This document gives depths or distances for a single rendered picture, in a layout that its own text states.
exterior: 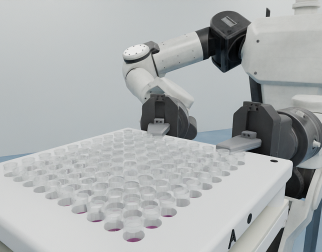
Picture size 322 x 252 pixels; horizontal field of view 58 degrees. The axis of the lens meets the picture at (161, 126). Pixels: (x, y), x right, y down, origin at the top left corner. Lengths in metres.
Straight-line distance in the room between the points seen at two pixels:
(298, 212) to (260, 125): 0.45
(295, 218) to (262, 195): 0.54
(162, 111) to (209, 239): 0.29
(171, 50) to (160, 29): 3.24
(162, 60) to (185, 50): 0.07
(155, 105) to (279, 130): 0.18
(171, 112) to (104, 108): 3.46
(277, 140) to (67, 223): 0.27
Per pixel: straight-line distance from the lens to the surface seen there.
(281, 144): 0.41
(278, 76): 0.77
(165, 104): 0.44
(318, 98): 0.54
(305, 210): 0.80
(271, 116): 0.37
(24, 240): 0.21
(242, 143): 0.35
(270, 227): 0.31
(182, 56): 0.87
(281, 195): 0.33
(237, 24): 0.89
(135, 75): 0.77
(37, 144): 3.87
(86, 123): 3.87
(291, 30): 0.76
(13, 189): 0.28
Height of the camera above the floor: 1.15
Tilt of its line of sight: 14 degrees down
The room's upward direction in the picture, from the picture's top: straight up
